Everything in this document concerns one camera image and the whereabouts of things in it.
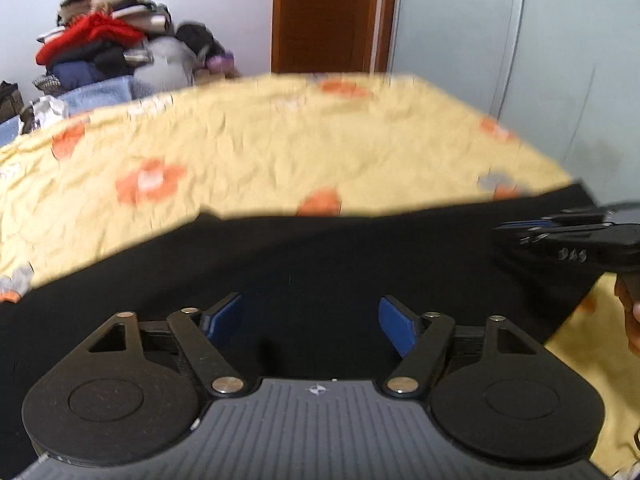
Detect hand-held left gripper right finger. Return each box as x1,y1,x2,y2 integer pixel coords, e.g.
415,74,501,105
378,295,544,399

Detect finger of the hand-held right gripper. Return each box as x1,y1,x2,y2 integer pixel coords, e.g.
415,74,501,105
492,222,551,261
514,207,607,232

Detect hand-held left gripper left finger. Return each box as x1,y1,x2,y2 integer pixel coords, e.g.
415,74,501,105
87,293,246,395

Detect black pants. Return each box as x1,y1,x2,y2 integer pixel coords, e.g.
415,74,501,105
0,183,607,480

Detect person's right hand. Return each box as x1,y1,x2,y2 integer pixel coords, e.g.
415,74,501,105
614,277,640,357

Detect frosted glass wardrobe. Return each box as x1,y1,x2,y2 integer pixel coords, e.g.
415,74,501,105
387,0,640,207

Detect yellow floral bedsheet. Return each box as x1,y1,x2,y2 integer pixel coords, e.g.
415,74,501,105
0,72,640,477

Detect purple cloth item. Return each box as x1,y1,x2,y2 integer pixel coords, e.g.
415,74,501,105
205,51,237,75

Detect blue towel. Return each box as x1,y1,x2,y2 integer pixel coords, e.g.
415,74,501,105
59,76,157,117

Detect grey fabric bundle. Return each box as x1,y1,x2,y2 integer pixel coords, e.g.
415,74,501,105
132,37,199,95

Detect crumpled silver white cloth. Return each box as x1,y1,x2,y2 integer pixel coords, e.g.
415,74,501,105
20,95,69,134

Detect black garment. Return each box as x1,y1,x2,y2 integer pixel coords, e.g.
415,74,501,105
175,21,227,62

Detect pile of clothes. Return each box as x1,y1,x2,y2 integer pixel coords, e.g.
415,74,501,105
32,0,174,95

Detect brown wooden door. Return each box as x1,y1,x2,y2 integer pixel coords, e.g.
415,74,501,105
271,0,402,76

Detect dark bag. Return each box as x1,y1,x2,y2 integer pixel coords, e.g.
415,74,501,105
0,80,24,124

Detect red garment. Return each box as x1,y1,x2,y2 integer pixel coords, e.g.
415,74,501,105
36,12,147,66

